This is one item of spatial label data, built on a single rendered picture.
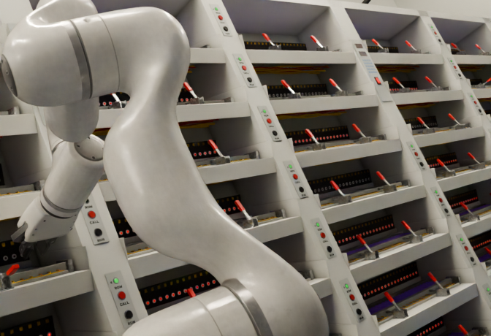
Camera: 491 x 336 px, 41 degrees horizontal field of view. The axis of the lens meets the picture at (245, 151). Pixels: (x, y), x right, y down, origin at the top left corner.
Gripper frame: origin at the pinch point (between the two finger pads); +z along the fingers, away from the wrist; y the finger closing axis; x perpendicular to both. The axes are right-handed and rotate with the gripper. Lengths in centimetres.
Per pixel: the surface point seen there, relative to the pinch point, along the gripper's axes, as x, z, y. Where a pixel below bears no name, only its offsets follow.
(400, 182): 3, 4, -145
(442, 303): 47, 7, -124
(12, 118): -27.8, -8.7, -3.2
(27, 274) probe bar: 4.5, 2.8, 2.5
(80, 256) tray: 4.9, -0.6, -8.4
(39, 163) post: -19.5, -2.0, -8.7
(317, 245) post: 18, 1, -80
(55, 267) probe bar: 4.5, 2.8, -3.8
